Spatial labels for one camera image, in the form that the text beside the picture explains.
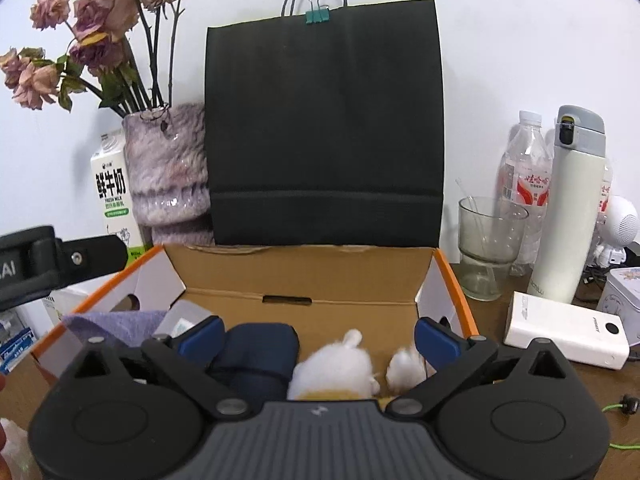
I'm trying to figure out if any clear water bottle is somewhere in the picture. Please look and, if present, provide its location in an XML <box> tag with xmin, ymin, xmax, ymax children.
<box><xmin>594</xmin><ymin>158</ymin><xmax>613</xmax><ymax>246</ymax></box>
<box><xmin>498</xmin><ymin>110</ymin><xmax>552</xmax><ymax>276</ymax></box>

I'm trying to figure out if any yellow white plush toy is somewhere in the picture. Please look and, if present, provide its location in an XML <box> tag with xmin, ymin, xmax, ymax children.
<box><xmin>286</xmin><ymin>330</ymin><xmax>428</xmax><ymax>401</ymax></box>

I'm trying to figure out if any white floral tin box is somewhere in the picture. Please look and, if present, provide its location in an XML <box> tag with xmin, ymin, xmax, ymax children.
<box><xmin>597</xmin><ymin>266</ymin><xmax>640</xmax><ymax>346</ymax></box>

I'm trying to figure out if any white power bank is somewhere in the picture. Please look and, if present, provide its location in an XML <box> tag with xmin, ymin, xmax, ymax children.
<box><xmin>504</xmin><ymin>292</ymin><xmax>630</xmax><ymax>370</ymax></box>

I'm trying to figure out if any green white milk carton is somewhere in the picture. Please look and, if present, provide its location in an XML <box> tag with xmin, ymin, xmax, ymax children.
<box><xmin>90</xmin><ymin>130</ymin><xmax>152</xmax><ymax>263</ymax></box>

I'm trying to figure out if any white round speaker robot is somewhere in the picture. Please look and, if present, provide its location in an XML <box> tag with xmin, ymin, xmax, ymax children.
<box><xmin>588</xmin><ymin>195</ymin><xmax>639</xmax><ymax>269</ymax></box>

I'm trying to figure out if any white thermos bottle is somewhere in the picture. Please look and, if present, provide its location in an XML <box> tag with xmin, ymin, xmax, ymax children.
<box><xmin>527</xmin><ymin>105</ymin><xmax>606</xmax><ymax>304</ymax></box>

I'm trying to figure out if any purple knitted cloth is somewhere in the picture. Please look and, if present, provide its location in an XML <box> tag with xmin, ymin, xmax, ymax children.
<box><xmin>62</xmin><ymin>311</ymin><xmax>166</xmax><ymax>348</ymax></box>

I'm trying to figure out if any clear drinking glass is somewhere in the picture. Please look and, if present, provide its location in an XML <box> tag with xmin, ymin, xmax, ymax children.
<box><xmin>456</xmin><ymin>179</ymin><xmax>528</xmax><ymax>302</ymax></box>

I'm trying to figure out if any green earphone cable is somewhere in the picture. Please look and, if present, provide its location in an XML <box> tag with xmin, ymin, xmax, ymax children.
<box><xmin>601</xmin><ymin>394</ymin><xmax>640</xmax><ymax>452</ymax></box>

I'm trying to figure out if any teal binder clip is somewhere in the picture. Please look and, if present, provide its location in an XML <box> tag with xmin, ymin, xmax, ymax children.
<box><xmin>305</xmin><ymin>0</ymin><xmax>330</xmax><ymax>25</ymax></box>

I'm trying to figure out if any purple ceramic vase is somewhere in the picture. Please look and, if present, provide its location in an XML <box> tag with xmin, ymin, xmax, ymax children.
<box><xmin>122</xmin><ymin>103</ymin><xmax>215</xmax><ymax>246</ymax></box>

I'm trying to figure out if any iridescent plastic bag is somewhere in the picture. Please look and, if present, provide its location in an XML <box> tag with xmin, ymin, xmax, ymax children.
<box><xmin>1</xmin><ymin>418</ymin><xmax>42</xmax><ymax>480</ymax></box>

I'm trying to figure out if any clear cotton swab box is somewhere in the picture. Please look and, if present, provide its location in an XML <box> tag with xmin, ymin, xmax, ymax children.
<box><xmin>153</xmin><ymin>299</ymin><xmax>213</xmax><ymax>338</ymax></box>

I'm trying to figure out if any red orange cardboard box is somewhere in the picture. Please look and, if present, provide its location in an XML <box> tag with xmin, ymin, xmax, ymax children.
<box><xmin>30</xmin><ymin>242</ymin><xmax>481</xmax><ymax>401</ymax></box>

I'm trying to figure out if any dried rose bouquet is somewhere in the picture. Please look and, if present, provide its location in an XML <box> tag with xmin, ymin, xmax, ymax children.
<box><xmin>1</xmin><ymin>0</ymin><xmax>183</xmax><ymax>117</ymax></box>

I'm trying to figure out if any dark blue zip case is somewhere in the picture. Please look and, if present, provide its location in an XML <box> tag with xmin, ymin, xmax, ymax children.
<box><xmin>206</xmin><ymin>323</ymin><xmax>299</xmax><ymax>412</ymax></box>

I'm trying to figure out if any black paper shopping bag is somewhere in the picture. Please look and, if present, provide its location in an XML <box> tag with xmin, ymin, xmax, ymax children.
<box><xmin>205</xmin><ymin>0</ymin><xmax>445</xmax><ymax>247</ymax></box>

